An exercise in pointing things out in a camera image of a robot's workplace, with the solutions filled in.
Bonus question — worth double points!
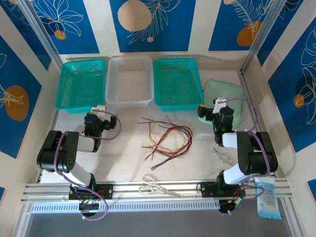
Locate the red cable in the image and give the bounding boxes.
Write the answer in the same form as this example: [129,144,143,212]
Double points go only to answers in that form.
[141,124,188,158]
[158,125,194,157]
[142,116,191,155]

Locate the black cable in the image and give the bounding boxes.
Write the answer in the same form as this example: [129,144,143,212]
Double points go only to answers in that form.
[141,117,194,168]
[145,147,178,171]
[137,120,194,171]

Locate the pale green zip pouch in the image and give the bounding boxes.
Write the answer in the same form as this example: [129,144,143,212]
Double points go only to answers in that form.
[197,79,247,131]

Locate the teal plastic basket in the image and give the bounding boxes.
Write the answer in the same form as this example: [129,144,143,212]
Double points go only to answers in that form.
[152,58,205,112]
[54,58,107,114]

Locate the white plastic basket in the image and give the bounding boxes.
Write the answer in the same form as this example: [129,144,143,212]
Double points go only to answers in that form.
[105,56,154,108]

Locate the black electronics module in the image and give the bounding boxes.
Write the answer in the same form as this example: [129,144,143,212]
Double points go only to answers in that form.
[78,198,102,218]
[218,198,245,215]

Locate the blue snack packet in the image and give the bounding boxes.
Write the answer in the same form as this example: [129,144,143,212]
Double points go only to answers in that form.
[254,177,282,220]

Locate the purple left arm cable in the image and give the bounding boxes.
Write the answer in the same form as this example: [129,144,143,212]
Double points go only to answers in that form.
[54,110,122,220]

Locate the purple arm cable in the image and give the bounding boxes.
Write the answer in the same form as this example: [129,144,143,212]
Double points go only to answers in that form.
[54,110,122,220]
[222,98,270,215]

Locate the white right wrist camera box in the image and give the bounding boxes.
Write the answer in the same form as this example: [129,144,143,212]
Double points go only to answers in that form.
[213,97,227,114]

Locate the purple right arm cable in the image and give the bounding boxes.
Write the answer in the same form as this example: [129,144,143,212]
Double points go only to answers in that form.
[222,98,270,215]

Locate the metal wire tongs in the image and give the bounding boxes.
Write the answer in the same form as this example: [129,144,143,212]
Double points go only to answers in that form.
[212,147,235,165]

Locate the aluminium side rail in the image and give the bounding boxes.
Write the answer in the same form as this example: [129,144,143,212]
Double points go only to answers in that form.
[237,70,278,179]

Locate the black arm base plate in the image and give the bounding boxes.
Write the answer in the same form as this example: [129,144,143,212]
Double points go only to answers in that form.
[68,183,114,200]
[199,181,247,198]

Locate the aluminium frame rail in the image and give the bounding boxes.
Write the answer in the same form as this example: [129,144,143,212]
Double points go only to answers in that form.
[21,179,294,202]

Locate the white handled scissors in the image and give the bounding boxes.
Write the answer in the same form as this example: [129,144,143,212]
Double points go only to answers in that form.
[138,174,183,198]

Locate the slotted grey cable duct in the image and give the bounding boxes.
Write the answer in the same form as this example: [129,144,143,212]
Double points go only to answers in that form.
[31,199,221,214]

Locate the aluminium post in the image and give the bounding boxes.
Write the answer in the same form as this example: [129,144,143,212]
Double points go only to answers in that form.
[17,0,64,72]
[239,0,305,73]

